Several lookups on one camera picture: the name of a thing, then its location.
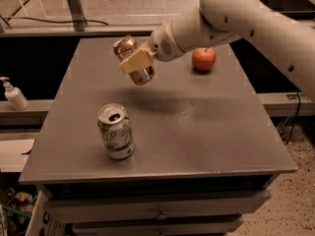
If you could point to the lower grey drawer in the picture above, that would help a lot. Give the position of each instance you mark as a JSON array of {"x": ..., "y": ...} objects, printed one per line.
[{"x": 184, "y": 226}]

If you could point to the white cardboard box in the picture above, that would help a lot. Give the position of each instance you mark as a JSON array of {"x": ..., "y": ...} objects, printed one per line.
[{"x": 42, "y": 222}]

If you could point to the green white soda can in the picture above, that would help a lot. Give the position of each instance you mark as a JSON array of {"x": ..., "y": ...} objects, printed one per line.
[{"x": 115, "y": 130}]

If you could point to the upper grey drawer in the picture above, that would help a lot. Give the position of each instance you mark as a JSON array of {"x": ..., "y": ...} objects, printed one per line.
[{"x": 157, "y": 207}]

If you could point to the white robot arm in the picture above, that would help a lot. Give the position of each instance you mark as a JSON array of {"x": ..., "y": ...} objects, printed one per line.
[{"x": 288, "y": 44}]

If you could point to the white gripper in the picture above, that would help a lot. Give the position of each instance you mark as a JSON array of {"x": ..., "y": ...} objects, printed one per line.
[{"x": 161, "y": 48}]

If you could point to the white pump bottle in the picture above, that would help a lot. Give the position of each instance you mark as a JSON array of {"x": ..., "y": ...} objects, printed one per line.
[{"x": 14, "y": 95}]

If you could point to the grey drawer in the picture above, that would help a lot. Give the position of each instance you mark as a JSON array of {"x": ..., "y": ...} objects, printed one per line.
[
  {"x": 184, "y": 226},
  {"x": 157, "y": 207}
]

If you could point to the red apple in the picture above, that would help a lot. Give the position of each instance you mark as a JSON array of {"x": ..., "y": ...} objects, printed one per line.
[{"x": 203, "y": 59}]

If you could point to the metal railing frame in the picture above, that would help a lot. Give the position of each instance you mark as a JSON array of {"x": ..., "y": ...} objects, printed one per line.
[{"x": 87, "y": 17}]

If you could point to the orange soda can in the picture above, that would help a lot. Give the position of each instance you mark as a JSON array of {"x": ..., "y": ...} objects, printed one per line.
[{"x": 140, "y": 77}]

